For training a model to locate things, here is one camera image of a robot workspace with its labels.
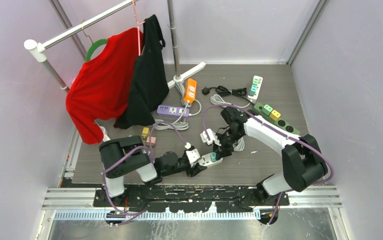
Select pink plug adapter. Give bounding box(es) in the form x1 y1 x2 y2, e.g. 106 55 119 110
145 136 157 148

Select black garment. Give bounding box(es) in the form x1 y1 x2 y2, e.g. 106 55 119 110
113 14 170 130

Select green power strip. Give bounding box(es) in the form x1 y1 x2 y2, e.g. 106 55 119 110
253 102 301 135

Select yellow adapter on green strip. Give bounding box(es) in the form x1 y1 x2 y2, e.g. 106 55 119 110
269 109 281 122

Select black power cord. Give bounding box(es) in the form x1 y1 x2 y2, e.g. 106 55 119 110
201 85 255 106

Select purple power strip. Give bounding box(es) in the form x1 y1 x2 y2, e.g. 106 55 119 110
156 105 190 118

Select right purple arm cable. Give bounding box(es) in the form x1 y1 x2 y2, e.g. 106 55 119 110
201 103 335 226

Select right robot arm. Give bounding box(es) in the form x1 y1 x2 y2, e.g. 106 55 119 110
201 105 330 206

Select teal adapters on far strip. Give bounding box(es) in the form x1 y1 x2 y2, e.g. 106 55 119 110
248 84 258 97

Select yellow plug adapter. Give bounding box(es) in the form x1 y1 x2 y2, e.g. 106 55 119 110
141 127 150 141

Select far strip grey cord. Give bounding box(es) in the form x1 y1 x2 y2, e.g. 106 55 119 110
209 94 251 110

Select white power strip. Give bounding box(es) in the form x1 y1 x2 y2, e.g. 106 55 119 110
198 153 223 168
247 75 263 101

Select near strip grey cord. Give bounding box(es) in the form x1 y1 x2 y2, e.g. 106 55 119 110
232 137 246 153

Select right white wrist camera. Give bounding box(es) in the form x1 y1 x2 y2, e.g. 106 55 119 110
200 128 221 146

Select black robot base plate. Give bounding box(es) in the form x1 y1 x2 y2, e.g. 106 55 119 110
92 184 278 213

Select metal clothes rack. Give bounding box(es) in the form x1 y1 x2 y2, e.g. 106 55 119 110
24 0 205 142

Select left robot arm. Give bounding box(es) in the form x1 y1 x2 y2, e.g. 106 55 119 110
99 135 208 207

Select pink clothes hanger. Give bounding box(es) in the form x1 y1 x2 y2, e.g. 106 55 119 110
131 0 145 56

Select orange power strip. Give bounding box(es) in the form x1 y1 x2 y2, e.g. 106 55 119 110
183 78 197 104

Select green clothes hanger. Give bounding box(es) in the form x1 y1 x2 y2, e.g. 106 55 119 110
84 38 108 62

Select red t-shirt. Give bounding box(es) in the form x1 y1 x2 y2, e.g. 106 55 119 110
65 27 144 145

